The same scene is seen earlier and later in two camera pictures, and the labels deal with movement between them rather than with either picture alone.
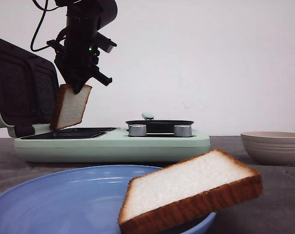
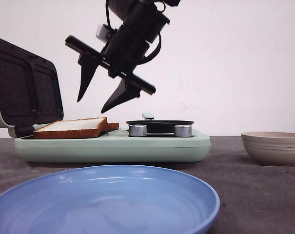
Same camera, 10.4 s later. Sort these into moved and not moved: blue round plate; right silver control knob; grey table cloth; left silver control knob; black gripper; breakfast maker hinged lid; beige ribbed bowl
Moved: black gripper
Not moved: right silver control knob; left silver control knob; beige ribbed bowl; breakfast maker hinged lid; blue round plate; grey table cloth
